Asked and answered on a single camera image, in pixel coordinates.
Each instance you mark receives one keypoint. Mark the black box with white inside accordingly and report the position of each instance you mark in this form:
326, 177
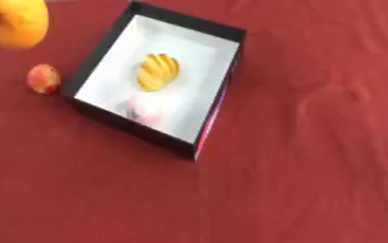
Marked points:
163, 38

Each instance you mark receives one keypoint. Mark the pale pink soft toy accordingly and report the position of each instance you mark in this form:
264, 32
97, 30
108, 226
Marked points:
145, 109

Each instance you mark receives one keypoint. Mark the yellow ridged toy fruit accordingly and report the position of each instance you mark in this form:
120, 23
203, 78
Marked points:
157, 72

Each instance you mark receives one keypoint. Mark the small red-orange toy fruit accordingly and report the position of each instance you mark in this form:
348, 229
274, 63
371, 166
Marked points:
43, 78

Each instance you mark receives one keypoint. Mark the large orange toy fruit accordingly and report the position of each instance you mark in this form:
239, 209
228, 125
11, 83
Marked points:
17, 22

